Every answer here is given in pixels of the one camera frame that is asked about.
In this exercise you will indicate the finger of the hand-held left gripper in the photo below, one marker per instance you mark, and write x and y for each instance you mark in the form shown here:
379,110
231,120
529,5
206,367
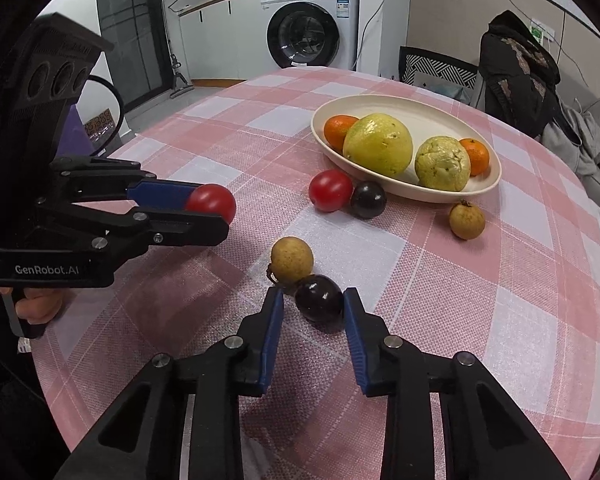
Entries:
180,230
160,195

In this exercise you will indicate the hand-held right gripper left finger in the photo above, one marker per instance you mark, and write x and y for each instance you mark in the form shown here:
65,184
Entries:
272,340

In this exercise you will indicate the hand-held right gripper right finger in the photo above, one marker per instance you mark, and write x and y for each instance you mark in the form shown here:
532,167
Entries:
357,345

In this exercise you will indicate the red tomato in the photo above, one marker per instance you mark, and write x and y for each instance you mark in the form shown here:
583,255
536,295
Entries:
331,190
212,200

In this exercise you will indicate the dark purple plum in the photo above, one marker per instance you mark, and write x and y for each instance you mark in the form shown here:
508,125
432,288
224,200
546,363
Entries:
368,199
319,299

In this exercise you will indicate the brown longan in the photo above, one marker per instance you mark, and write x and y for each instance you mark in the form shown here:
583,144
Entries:
292,260
466,219

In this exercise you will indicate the orange mandarin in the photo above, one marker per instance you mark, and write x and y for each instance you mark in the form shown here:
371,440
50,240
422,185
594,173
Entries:
339,130
476,156

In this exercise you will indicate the bumpy green guava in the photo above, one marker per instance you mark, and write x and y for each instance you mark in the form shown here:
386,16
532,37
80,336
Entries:
442,162

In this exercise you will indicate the large yellow guava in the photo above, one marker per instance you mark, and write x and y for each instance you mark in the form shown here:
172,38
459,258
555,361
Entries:
378,144

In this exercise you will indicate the cream round plate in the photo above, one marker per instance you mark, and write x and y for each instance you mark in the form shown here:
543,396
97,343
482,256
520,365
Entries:
420,110

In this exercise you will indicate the person's left hand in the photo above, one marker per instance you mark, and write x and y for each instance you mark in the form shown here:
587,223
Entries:
40,307

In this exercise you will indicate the purple bag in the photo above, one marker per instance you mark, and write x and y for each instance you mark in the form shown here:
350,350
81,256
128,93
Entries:
75,130

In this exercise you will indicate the brown patterned box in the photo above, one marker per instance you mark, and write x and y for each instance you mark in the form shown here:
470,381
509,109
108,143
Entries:
100,127

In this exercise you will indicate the grey mop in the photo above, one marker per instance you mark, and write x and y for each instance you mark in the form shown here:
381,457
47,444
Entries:
182,87

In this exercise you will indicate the black framed glass door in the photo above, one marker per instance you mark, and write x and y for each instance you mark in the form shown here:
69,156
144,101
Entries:
130,35

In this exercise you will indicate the white lower kitchen cabinet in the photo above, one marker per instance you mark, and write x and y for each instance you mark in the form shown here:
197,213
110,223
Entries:
215,40

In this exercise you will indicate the black patterned basket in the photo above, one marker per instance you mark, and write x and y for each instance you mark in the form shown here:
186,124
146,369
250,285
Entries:
430,67

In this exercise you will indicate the black jacket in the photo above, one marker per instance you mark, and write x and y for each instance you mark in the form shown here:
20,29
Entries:
515,85

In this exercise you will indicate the grey garment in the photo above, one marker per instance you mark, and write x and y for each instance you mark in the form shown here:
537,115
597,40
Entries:
580,130

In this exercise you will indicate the green labelled wall socket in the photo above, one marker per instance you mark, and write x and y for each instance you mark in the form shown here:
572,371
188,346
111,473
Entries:
540,30

